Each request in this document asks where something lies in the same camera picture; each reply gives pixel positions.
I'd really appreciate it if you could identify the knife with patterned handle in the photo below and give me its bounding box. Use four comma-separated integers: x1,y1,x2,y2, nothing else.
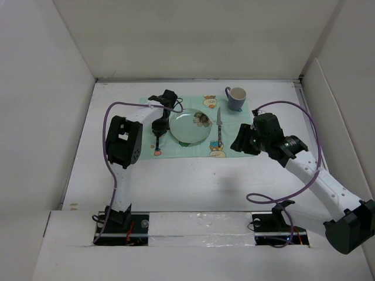
216,107,222,147

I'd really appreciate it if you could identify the fork with black handle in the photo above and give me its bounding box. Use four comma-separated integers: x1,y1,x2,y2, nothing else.
155,134,161,151

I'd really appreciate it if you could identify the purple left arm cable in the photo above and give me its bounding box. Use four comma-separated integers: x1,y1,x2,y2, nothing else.
93,98,185,244

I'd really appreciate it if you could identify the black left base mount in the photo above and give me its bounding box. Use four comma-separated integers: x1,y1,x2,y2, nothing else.
92,206,150,246

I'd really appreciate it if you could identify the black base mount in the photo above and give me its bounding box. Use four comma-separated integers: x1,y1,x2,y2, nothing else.
247,200,309,248
92,206,150,246

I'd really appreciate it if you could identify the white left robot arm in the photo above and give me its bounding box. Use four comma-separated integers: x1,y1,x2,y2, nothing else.
103,90,178,232

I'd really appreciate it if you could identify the green floral ceramic plate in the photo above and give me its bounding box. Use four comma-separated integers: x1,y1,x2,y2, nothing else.
169,108,213,144

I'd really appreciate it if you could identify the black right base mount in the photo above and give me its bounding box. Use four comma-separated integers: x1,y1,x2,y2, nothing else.
247,200,309,248

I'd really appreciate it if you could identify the green cartoon cloth placemat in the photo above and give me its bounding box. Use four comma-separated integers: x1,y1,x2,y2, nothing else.
139,95,253,160

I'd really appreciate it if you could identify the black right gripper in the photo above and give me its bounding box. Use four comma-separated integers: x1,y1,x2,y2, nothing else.
230,123,270,155

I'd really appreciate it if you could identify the blue-grey ceramic mug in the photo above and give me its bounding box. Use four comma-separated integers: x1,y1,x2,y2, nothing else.
225,87,247,111

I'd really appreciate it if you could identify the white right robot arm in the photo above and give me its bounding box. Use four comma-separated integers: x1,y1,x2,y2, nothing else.
230,113,374,255

